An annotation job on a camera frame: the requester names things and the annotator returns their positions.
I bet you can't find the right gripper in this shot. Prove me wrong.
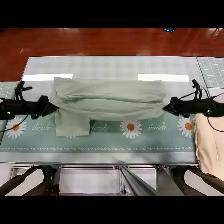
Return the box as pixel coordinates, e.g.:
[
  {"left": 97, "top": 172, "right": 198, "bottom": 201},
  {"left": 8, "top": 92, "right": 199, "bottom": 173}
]
[{"left": 161, "top": 96, "right": 192, "bottom": 118}]

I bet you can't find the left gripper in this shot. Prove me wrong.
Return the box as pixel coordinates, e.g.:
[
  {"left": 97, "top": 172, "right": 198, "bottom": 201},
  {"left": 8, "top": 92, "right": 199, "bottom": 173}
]
[{"left": 30, "top": 94, "right": 61, "bottom": 121}]

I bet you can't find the pale green T-shirt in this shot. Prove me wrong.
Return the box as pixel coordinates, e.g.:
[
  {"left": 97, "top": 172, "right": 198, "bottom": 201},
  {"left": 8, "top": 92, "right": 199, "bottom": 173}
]
[{"left": 49, "top": 76, "right": 167, "bottom": 138}]

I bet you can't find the beige garment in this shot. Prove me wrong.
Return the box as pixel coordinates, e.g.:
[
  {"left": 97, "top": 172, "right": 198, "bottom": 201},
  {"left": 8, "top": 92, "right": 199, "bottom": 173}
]
[{"left": 193, "top": 112, "right": 224, "bottom": 183}]

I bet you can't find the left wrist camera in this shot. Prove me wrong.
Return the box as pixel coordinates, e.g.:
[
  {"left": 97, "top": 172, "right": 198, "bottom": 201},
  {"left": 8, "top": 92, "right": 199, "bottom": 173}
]
[{"left": 13, "top": 80, "right": 34, "bottom": 102}]

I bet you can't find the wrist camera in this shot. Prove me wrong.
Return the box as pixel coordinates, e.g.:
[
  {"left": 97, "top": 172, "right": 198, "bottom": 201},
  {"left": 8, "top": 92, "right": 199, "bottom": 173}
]
[
  {"left": 13, "top": 80, "right": 34, "bottom": 102},
  {"left": 179, "top": 78, "right": 205, "bottom": 101}
]

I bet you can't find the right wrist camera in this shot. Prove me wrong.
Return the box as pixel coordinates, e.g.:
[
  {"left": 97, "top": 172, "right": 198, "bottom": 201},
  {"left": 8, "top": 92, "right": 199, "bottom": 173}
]
[{"left": 179, "top": 78, "right": 205, "bottom": 101}]

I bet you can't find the silver frame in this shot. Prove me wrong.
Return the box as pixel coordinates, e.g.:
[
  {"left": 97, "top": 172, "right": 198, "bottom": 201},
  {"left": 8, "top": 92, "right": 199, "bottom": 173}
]
[{"left": 0, "top": 161, "right": 224, "bottom": 197}]

